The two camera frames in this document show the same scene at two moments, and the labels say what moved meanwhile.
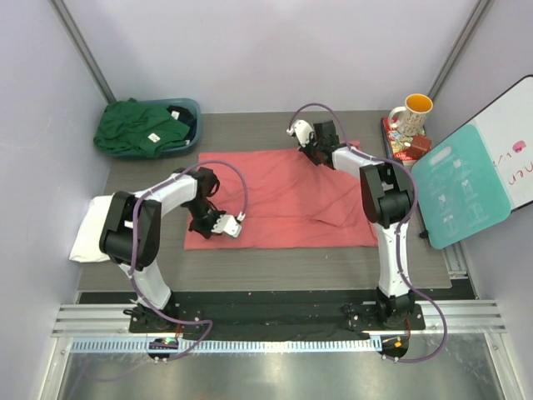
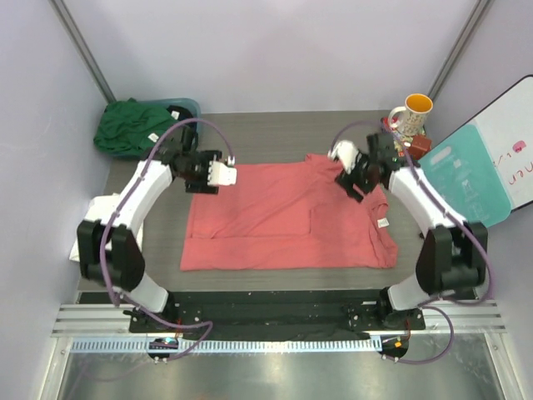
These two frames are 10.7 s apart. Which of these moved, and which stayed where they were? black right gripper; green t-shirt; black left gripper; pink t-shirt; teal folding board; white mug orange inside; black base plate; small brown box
Moved: black right gripper; black left gripper; pink t-shirt
Stayed: white mug orange inside; black base plate; teal folding board; green t-shirt; small brown box
